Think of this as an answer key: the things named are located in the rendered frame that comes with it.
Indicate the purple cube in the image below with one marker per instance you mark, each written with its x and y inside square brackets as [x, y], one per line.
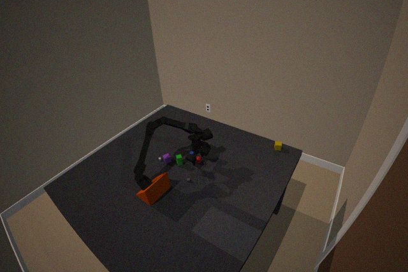
[166, 158]

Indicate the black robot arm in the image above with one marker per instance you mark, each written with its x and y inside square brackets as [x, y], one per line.
[142, 180]

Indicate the small yellow block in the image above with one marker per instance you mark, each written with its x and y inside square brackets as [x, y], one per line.
[278, 145]

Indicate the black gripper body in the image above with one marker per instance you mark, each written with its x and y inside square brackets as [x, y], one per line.
[192, 157]

